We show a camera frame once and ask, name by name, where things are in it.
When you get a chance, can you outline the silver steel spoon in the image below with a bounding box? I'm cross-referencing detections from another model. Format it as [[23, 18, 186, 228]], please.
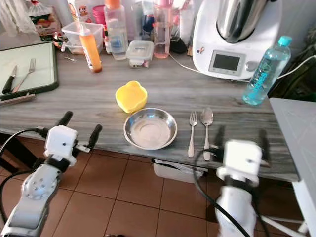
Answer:
[[200, 107, 215, 161]]

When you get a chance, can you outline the silver steel fork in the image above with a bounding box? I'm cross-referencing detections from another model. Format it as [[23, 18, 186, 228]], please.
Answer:
[[12, 58, 37, 94], [188, 110, 199, 158]]

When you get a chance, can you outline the white side table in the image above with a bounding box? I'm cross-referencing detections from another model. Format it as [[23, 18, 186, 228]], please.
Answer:
[[269, 97, 316, 237]]

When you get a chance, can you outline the white plastic bin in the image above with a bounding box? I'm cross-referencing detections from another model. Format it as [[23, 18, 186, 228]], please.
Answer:
[[153, 158, 206, 185]]

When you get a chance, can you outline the white tray with green rim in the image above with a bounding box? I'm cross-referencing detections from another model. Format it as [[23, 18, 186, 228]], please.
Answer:
[[0, 41, 59, 101]]

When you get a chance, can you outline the flat beige bar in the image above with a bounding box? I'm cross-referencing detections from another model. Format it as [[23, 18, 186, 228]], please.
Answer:
[[0, 92, 37, 106]]

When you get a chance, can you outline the yellow silicone bowl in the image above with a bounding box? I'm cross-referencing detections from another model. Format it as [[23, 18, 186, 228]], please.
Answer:
[[115, 80, 148, 114]]

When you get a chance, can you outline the stainless steel plate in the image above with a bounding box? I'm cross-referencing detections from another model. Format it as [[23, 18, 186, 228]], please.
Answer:
[[123, 108, 178, 151]]

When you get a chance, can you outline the blue plastic water bottle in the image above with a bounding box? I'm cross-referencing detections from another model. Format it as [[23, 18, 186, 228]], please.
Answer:
[[242, 35, 294, 106]]

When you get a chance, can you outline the black bag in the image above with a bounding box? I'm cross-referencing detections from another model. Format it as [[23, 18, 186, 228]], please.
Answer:
[[269, 43, 316, 103]]

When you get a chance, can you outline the orange sauce squeeze bottle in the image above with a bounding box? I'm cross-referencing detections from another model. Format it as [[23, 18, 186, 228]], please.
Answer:
[[79, 23, 103, 74]]

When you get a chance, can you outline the clear plastic storage box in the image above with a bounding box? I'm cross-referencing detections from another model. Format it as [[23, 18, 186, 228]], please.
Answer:
[[61, 21, 104, 54]]

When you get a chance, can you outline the white kitchen cooking machine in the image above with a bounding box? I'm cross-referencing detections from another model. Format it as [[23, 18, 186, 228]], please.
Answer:
[[192, 0, 283, 81]]

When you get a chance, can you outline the small clear lidded container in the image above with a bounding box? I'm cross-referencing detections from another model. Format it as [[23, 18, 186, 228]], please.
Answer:
[[125, 40, 155, 69]]

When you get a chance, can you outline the printed plastic food bag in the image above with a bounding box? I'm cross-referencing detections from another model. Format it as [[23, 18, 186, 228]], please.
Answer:
[[27, 0, 63, 42]]

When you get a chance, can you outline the clear bottle with orange cap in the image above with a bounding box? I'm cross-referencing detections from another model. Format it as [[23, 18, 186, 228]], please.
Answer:
[[104, 0, 128, 61]]

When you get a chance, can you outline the small black pouch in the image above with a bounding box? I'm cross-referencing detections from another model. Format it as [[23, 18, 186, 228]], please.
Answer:
[[170, 37, 189, 54]]

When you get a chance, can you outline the pink plastic cup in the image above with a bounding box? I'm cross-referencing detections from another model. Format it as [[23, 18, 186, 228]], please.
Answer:
[[91, 4, 108, 26]]

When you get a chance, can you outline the white printed carton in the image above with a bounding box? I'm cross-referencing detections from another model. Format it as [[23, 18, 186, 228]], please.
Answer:
[[66, 0, 95, 23]]

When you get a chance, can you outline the pink drinking bottle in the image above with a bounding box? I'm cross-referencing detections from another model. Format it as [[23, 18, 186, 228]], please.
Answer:
[[153, 0, 174, 60]]

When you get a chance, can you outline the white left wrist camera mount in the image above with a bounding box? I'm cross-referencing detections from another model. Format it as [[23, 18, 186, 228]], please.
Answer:
[[44, 125, 79, 159]]

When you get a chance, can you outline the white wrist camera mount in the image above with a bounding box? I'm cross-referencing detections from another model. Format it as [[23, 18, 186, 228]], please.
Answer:
[[217, 140, 264, 186], [44, 125, 79, 159]]

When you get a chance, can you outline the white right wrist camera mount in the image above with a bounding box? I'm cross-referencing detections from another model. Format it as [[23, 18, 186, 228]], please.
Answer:
[[217, 140, 264, 186]]

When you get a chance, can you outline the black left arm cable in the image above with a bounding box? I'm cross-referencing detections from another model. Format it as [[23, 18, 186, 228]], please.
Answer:
[[0, 127, 45, 223]]

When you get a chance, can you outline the knife with black handle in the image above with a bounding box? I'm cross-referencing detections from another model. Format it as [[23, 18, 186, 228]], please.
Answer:
[[2, 64, 18, 95]]

